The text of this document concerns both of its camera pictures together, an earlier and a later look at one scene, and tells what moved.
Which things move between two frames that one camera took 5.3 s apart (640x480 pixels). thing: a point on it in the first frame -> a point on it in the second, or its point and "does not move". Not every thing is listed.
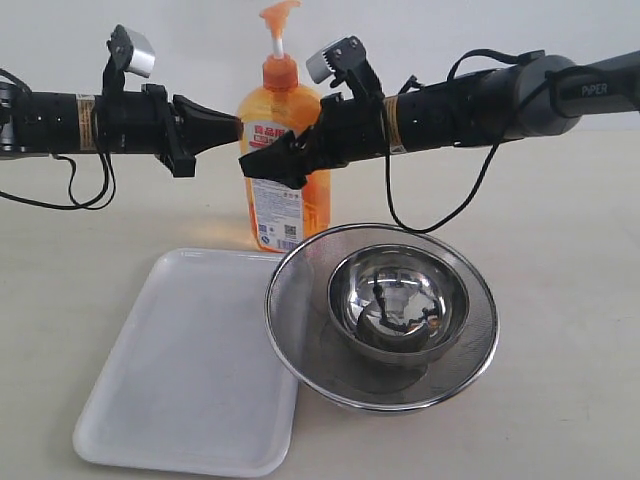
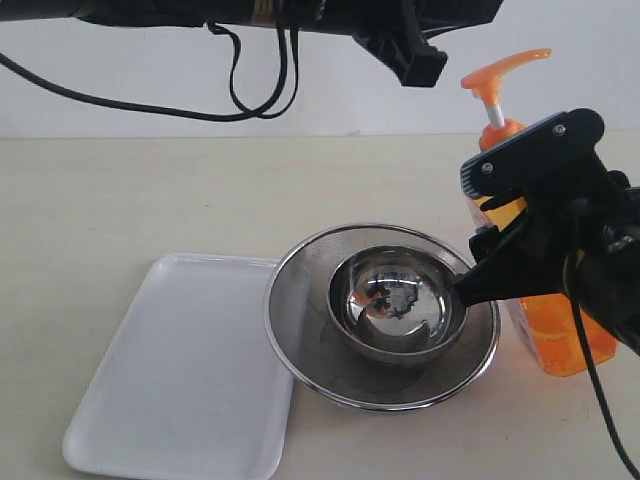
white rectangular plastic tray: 191,381 does not move
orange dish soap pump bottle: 281,214 -> 546,323
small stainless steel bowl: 396,302 does not move
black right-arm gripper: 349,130 -> 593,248
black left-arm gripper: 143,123 -> 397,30
